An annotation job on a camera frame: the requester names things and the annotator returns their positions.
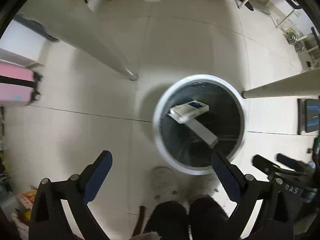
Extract white Doctor toothpaste box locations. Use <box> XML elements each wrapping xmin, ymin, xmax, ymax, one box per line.
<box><xmin>168</xmin><ymin>113</ymin><xmax>219</xmax><ymax>148</ymax></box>

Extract blue white small box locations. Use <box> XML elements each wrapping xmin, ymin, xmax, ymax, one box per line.
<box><xmin>168</xmin><ymin>100</ymin><xmax>209</xmax><ymax>124</ymax></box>

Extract white round trash bin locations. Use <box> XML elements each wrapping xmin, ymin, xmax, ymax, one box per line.
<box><xmin>152</xmin><ymin>74</ymin><xmax>247</xmax><ymax>176</ymax></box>

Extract grey right slipper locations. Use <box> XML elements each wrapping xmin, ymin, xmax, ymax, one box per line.
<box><xmin>187</xmin><ymin>173</ymin><xmax>220</xmax><ymax>204</ymax></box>

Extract grey slipper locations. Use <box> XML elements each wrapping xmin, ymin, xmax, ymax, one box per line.
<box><xmin>187</xmin><ymin>173</ymin><xmax>220</xmax><ymax>204</ymax></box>
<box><xmin>150</xmin><ymin>166</ymin><xmax>179</xmax><ymax>203</ymax></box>

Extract grey left slipper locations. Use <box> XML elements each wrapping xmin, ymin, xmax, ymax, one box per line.
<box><xmin>150</xmin><ymin>166</ymin><xmax>179</xmax><ymax>203</ymax></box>

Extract black blue exercise bench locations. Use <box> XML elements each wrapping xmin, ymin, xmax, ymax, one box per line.
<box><xmin>297</xmin><ymin>99</ymin><xmax>319</xmax><ymax>135</ymax></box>

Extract white table leg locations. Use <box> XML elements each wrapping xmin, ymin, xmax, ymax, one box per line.
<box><xmin>60</xmin><ymin>5</ymin><xmax>138</xmax><ymax>81</ymax></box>
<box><xmin>242</xmin><ymin>69</ymin><xmax>320</xmax><ymax>99</ymax></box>

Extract pink suitcase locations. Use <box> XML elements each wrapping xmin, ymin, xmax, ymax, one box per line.
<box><xmin>0</xmin><ymin>62</ymin><xmax>42</xmax><ymax>107</ymax></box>

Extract metal dumbbell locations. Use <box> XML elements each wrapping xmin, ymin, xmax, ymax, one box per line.
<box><xmin>285</xmin><ymin>29</ymin><xmax>304</xmax><ymax>53</ymax></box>

